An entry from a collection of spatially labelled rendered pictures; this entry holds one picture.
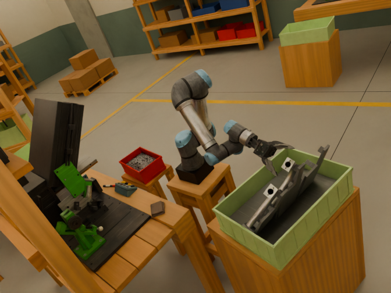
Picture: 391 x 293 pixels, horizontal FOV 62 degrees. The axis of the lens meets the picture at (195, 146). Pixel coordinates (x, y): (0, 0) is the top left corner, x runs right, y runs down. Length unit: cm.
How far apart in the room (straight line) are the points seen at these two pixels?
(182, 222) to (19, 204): 89
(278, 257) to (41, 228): 100
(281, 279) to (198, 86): 102
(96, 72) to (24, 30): 403
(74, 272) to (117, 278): 29
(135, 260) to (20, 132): 318
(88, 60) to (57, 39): 364
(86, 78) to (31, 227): 684
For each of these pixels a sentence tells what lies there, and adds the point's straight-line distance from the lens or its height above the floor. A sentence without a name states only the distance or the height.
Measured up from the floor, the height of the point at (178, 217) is 90.
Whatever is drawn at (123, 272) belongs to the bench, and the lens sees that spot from 179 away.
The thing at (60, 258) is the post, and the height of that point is 123.
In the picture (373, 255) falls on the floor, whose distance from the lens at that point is 265.
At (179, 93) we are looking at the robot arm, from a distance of 169.
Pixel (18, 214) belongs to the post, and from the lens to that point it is 138.
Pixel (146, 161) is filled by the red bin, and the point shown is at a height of 89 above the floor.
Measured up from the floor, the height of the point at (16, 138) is 79.
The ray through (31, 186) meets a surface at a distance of 218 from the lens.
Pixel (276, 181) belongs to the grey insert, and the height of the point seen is 85.
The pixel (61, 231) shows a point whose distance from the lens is 187.
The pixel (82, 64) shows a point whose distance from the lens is 860.
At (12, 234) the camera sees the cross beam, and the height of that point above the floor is 128.
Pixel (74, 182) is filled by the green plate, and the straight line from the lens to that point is 214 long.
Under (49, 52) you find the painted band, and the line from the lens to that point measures 1205.
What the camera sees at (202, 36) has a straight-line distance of 748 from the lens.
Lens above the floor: 211
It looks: 30 degrees down
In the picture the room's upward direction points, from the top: 21 degrees counter-clockwise
